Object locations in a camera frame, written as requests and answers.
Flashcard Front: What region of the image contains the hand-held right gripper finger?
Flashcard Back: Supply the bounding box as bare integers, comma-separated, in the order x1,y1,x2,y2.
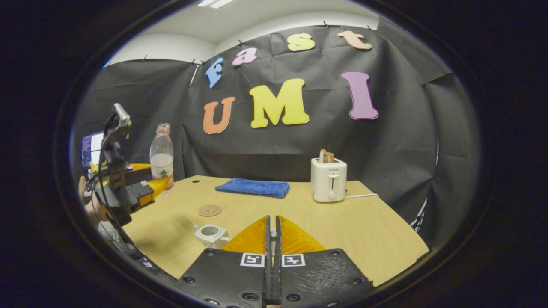
274,215,381,308
173,215,274,308

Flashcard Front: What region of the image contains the clear plastic water bottle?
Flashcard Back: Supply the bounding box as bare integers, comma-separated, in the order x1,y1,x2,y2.
149,123,175,192

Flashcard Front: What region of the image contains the round wooden coaster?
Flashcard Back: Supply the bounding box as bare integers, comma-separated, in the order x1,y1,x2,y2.
197,204,223,217

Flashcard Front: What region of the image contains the white teacup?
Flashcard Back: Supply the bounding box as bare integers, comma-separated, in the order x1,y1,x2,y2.
193,224,231,250

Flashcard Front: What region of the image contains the computer monitor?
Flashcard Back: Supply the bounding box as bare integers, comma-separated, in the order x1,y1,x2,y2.
81,131,105,169

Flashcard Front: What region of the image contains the blue folded cloth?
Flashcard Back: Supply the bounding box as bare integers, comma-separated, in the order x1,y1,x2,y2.
214,178,291,199

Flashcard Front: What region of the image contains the white toaster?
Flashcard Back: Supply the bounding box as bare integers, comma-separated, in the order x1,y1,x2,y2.
310,157,348,203

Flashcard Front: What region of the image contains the black backdrop cloth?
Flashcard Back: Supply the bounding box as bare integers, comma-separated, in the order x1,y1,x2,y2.
71,19,482,249

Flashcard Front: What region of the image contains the ceiling light panel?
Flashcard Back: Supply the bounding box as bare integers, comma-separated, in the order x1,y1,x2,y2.
196,0,236,9

